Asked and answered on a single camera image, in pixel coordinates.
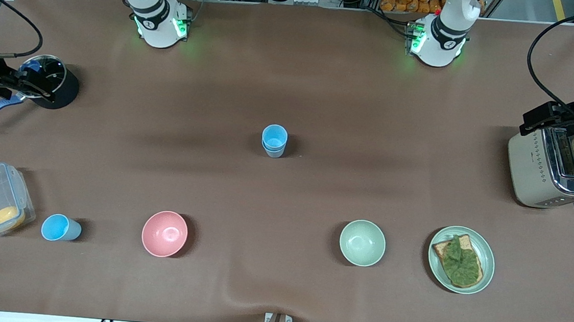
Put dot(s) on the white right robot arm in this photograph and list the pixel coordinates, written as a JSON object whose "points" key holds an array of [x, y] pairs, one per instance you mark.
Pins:
{"points": [[152, 17]]}

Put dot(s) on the pale green plate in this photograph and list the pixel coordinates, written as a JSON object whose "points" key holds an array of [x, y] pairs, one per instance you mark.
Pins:
{"points": [[487, 253]]}

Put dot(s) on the green lettuce leaf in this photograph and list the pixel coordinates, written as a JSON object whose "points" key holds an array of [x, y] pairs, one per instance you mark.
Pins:
{"points": [[463, 264]]}

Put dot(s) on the brown toast slice under lettuce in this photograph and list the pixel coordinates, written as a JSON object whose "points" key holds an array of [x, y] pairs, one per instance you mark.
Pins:
{"points": [[439, 251]]}

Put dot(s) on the orange round food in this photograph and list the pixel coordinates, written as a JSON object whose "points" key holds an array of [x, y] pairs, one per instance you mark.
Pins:
{"points": [[8, 217]]}

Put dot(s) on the blue cup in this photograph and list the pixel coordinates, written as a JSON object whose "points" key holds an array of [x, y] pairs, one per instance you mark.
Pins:
{"points": [[273, 154], [274, 135], [59, 227]]}

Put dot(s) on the pale green bowl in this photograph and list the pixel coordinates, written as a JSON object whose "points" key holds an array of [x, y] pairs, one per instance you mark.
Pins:
{"points": [[362, 242]]}

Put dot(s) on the glass lid with blue knob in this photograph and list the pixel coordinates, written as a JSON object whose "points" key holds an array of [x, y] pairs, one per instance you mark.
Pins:
{"points": [[56, 68]]}

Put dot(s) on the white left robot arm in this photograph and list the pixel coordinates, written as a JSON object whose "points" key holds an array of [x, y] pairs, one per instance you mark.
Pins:
{"points": [[440, 40]]}

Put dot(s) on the pink bowl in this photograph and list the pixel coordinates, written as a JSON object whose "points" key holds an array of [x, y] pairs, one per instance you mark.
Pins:
{"points": [[164, 233]]}

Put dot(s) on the beige and chrome toaster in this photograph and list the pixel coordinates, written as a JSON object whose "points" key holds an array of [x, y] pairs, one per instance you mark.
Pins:
{"points": [[528, 159]]}

